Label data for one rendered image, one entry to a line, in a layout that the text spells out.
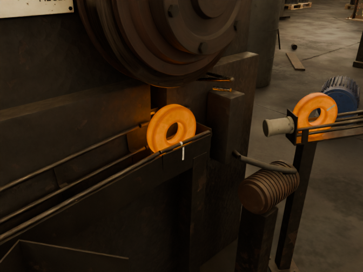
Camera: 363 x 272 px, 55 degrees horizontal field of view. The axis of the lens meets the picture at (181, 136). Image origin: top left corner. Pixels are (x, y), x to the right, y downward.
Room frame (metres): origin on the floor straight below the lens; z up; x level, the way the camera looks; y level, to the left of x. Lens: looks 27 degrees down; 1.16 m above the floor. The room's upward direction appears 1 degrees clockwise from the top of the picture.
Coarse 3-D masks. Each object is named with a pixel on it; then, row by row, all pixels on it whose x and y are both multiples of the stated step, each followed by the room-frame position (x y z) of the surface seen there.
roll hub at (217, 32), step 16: (160, 0) 0.71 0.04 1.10; (176, 0) 0.72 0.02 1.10; (192, 0) 0.76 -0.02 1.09; (208, 0) 0.77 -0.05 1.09; (224, 0) 0.81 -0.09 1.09; (240, 0) 0.87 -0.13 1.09; (160, 16) 0.72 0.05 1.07; (192, 16) 0.77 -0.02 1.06; (208, 16) 0.78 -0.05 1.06; (224, 16) 0.84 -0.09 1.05; (240, 16) 0.87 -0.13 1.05; (160, 32) 0.75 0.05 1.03; (176, 32) 0.72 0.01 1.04; (192, 32) 0.77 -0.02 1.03; (208, 32) 0.80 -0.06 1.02; (224, 32) 0.83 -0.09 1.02; (176, 48) 0.78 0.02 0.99; (192, 48) 0.76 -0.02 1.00; (208, 48) 0.79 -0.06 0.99
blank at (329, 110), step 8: (312, 96) 1.09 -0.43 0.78; (320, 96) 1.08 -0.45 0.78; (328, 96) 1.09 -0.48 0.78; (304, 104) 1.07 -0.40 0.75; (312, 104) 1.08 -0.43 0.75; (320, 104) 1.08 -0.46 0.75; (328, 104) 1.09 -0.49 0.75; (336, 104) 1.10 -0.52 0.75; (296, 112) 1.08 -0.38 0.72; (304, 112) 1.07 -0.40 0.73; (328, 112) 1.09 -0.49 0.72; (336, 112) 1.10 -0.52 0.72; (304, 120) 1.07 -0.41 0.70; (320, 120) 1.10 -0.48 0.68; (328, 120) 1.09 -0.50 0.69; (320, 128) 1.09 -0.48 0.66; (312, 136) 1.08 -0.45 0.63
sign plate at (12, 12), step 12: (0, 0) 0.70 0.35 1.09; (12, 0) 0.72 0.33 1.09; (24, 0) 0.73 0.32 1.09; (36, 0) 0.75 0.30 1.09; (48, 0) 0.77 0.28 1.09; (60, 0) 0.78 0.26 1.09; (72, 0) 0.80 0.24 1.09; (0, 12) 0.70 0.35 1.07; (12, 12) 0.71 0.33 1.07; (24, 12) 0.73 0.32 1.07; (36, 12) 0.75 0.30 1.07; (48, 12) 0.76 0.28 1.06; (60, 12) 0.78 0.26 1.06
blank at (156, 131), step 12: (168, 108) 0.87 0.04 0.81; (180, 108) 0.88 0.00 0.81; (156, 120) 0.84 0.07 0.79; (168, 120) 0.86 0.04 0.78; (180, 120) 0.88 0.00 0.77; (192, 120) 0.91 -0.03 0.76; (156, 132) 0.83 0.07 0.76; (180, 132) 0.90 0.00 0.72; (192, 132) 0.91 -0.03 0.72; (156, 144) 0.83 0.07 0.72; (168, 144) 0.85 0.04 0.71
